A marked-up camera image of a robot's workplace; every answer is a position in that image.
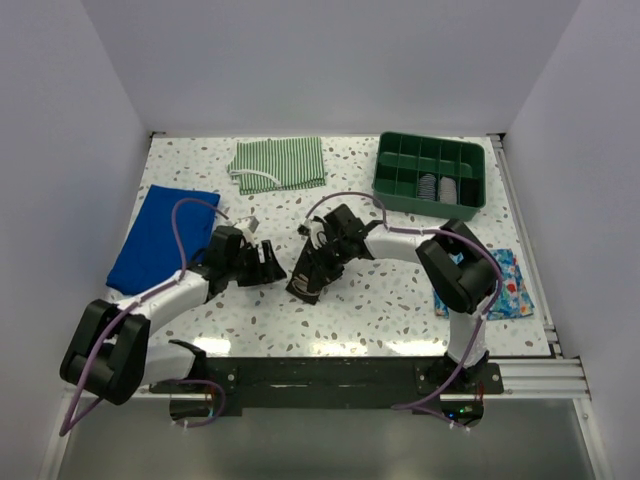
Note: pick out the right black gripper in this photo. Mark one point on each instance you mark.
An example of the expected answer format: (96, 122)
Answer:
(325, 276)

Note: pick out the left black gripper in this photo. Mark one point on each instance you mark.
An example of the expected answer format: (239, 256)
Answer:
(271, 270)

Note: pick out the black pinstriped underwear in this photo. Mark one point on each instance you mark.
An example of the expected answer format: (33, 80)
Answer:
(314, 270)

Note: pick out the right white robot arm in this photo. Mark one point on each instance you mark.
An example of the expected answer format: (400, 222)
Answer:
(464, 275)

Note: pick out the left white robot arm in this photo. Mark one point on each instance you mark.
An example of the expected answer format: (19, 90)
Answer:
(110, 355)

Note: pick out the green striped underwear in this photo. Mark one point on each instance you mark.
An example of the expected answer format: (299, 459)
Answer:
(278, 164)

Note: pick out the blue folded underwear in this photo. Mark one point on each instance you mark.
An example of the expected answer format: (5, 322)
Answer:
(150, 254)

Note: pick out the rolled blue striped underwear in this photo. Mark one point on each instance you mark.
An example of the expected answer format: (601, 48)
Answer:
(427, 187)

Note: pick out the rolled grey striped underwear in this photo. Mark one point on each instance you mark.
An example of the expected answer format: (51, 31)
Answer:
(447, 191)

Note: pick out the blue floral underwear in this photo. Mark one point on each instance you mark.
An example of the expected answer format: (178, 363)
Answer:
(514, 301)

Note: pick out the green divided storage bin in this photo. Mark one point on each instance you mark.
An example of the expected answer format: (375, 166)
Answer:
(403, 158)

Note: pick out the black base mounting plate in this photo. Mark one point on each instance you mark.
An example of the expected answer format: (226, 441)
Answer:
(306, 383)

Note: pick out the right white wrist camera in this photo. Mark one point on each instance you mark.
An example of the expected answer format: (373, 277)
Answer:
(314, 231)

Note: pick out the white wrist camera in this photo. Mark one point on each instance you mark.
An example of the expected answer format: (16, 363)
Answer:
(314, 231)
(248, 227)

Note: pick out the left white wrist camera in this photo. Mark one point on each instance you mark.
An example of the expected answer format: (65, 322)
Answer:
(248, 227)

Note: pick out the aluminium frame rail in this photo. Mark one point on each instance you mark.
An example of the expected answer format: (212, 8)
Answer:
(555, 376)

